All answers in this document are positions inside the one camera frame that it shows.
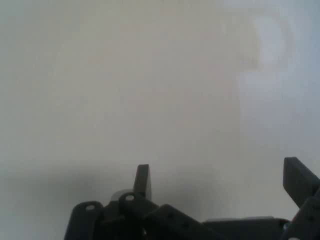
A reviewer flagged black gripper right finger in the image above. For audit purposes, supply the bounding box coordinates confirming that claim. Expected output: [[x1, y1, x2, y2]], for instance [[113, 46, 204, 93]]
[[282, 156, 320, 240]]

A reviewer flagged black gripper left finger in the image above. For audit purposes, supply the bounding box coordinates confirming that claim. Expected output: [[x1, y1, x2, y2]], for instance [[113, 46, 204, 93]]
[[64, 164, 226, 240]]

